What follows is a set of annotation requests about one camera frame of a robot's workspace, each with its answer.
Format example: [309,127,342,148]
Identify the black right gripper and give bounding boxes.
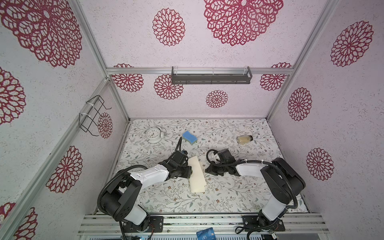
[206,159,230,174]

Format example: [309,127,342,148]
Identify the cream square paper sheet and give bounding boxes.
[188,156,207,193]

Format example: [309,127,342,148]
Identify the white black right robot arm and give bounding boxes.
[205,149,306,230]

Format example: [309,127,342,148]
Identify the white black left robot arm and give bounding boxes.
[97,150,193,229]

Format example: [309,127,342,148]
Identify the glass jar with black lid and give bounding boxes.
[237,135,253,145]

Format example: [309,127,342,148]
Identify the blue yellow sponge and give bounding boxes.
[182,131,198,145]

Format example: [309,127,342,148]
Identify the white alarm clock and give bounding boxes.
[146,127,167,144]

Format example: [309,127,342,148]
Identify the blue card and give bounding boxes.
[196,228,217,240]

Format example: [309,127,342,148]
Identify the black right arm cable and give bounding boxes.
[205,149,299,210]

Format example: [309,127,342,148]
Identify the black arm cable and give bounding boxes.
[205,149,299,210]
[96,136,184,215]

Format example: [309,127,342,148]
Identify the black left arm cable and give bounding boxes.
[96,136,184,215]

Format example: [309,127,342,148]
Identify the black wire wall basket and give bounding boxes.
[78,95,112,137]

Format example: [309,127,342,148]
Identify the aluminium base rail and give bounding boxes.
[76,213,330,240]

